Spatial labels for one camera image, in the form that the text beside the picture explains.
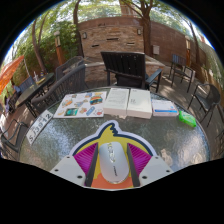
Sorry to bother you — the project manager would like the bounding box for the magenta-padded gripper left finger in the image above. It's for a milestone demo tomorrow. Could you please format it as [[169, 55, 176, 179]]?
[[49, 142, 100, 188]]

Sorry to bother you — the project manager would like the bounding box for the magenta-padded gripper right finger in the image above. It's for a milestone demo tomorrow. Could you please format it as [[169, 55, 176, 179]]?
[[126, 143, 174, 188]]

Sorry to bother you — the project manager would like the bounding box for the white computer mouse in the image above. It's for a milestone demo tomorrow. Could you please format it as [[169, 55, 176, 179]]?
[[98, 141, 130, 185]]

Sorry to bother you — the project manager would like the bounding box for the yellow duck-shaped mouse pad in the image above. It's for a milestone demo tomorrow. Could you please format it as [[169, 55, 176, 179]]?
[[68, 119, 158, 190]]

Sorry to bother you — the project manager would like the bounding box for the white number label strip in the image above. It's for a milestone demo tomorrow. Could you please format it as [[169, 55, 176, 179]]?
[[25, 109, 54, 145]]

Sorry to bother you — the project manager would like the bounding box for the dark metal mesh chair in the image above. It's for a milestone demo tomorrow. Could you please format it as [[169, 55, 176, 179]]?
[[187, 83, 224, 128], [0, 119, 30, 158]]

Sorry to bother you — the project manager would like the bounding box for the green packet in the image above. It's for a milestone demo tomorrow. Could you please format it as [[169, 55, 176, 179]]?
[[178, 110, 198, 128]]

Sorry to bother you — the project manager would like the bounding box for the small white and blue box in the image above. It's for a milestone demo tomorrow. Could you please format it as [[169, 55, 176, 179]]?
[[151, 99, 179, 118]]

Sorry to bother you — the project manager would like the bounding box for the colourful sticker sheet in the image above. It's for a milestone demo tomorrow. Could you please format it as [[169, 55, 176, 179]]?
[[53, 91, 108, 119]]

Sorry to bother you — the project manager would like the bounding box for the white flat box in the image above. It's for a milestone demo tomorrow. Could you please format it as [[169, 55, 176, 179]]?
[[126, 88, 153, 120], [103, 87, 130, 118]]

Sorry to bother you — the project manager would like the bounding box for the dark wicker chair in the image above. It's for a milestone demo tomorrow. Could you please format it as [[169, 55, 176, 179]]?
[[54, 55, 84, 81], [30, 63, 87, 114]]

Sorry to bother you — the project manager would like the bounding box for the round dark patio table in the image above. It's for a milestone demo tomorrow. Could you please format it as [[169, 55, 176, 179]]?
[[14, 72, 56, 118]]

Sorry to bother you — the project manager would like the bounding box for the blue patio chair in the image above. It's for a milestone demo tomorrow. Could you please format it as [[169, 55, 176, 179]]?
[[18, 75, 36, 94]]

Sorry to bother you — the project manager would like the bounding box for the black wooden chair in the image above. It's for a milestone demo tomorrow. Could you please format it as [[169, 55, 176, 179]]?
[[100, 50, 163, 93]]

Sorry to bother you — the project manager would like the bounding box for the black slatted patio chair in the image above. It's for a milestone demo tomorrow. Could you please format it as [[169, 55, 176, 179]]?
[[168, 53, 196, 94]]

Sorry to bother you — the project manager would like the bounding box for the orange patio umbrella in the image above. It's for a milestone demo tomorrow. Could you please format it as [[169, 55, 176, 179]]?
[[0, 54, 26, 94]]

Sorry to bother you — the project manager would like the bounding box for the thin leaning tree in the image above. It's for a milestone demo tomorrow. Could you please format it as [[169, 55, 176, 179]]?
[[30, 11, 51, 74]]

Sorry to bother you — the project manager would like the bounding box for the forked-trunk tree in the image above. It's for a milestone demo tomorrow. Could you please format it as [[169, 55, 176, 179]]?
[[119, 0, 168, 58]]

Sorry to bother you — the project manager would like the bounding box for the grey wall box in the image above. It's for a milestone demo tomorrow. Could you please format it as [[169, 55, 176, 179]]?
[[152, 44, 161, 56]]

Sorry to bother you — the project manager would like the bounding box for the wooden lamp post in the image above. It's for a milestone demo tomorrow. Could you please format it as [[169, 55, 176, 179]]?
[[184, 35, 193, 68], [53, 30, 66, 66]]

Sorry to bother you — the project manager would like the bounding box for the stone brick fountain wall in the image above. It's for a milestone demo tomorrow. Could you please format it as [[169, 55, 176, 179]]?
[[78, 18, 168, 84]]

